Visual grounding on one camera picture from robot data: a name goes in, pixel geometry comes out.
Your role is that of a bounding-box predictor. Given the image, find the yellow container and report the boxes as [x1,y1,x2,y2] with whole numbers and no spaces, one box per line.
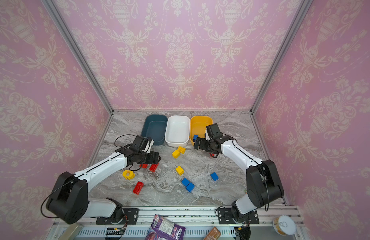
[189,116,213,145]

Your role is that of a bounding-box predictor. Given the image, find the white container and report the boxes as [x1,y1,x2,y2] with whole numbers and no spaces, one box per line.
[165,116,190,147]

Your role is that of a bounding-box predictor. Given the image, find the dark teal container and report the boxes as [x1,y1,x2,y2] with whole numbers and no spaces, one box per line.
[141,115,168,146]

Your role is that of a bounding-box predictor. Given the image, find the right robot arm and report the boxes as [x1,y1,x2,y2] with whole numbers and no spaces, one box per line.
[193,124,284,223]

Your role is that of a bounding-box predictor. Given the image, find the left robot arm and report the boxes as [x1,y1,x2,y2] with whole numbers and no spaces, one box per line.
[42,136,161,225]

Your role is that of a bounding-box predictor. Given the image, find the yellow tape roll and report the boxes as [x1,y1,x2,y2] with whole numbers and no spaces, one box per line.
[122,170,135,180]

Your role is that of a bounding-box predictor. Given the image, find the long red lego brick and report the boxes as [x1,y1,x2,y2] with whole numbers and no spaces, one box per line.
[133,181,144,195]

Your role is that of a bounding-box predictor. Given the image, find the purple snack bag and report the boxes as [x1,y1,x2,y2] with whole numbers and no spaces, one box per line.
[145,215,186,240]

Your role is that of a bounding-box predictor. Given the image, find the brown snack packet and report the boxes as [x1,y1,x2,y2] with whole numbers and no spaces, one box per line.
[203,227,221,240]

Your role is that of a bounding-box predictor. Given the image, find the tan box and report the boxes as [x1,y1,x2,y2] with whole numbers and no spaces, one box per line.
[58,223,84,240]

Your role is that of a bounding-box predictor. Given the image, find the white round can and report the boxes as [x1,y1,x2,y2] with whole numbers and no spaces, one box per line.
[272,215,297,236]

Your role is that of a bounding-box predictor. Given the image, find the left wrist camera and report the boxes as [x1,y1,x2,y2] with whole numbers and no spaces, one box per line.
[144,137,154,153]

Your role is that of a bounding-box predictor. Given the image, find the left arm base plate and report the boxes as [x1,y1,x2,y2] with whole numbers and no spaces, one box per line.
[96,208,139,226]

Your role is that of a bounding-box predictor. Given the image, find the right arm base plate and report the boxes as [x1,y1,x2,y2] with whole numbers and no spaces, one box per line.
[215,207,260,225]

